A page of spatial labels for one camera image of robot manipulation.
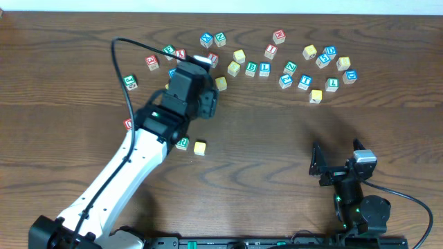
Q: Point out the green J letter block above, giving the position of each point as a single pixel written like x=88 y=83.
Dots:
x=130 y=82

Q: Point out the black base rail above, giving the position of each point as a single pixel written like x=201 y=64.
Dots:
x=300 y=241

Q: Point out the red N letter block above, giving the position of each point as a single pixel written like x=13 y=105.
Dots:
x=279 y=36

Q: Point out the red U block left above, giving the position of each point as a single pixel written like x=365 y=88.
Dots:
x=128 y=124

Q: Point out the red I letter block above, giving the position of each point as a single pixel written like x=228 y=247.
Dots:
x=270 y=51

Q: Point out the green N letter block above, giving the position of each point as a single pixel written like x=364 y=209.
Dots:
x=220 y=39

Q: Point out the blue P letter block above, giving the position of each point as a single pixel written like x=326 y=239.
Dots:
x=171 y=72

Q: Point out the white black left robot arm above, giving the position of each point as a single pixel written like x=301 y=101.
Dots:
x=156 y=129

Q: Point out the red I block left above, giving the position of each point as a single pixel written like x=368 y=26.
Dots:
x=214 y=58

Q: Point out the blue T letter block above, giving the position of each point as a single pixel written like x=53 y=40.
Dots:
x=305 y=82

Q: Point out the yellow 8 block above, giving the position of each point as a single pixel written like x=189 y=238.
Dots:
x=343 y=63

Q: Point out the blue D block right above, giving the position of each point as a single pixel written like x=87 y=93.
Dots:
x=350 y=77

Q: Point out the blue X letter block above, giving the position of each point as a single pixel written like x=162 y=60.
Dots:
x=206 y=40

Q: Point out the yellow O block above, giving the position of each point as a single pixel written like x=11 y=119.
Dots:
x=221 y=83

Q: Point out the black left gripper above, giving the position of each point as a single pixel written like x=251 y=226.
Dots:
x=209 y=79

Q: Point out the red G letter block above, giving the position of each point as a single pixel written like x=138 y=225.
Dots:
x=152 y=62

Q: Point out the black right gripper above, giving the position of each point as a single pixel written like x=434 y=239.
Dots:
x=336 y=173

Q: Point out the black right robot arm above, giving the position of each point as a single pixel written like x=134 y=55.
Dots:
x=366 y=215

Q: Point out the green R letter block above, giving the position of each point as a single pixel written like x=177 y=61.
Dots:
x=183 y=144

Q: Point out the green Z letter block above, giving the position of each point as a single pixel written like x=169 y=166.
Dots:
x=290 y=68

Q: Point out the blue L letter block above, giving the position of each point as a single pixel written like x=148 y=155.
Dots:
x=265 y=69

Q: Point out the blue D letter block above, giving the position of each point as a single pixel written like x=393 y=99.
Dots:
x=330 y=51

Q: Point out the green B letter block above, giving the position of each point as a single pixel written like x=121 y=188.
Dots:
x=251 y=69

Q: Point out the green L letter block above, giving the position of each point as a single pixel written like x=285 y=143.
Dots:
x=332 y=84

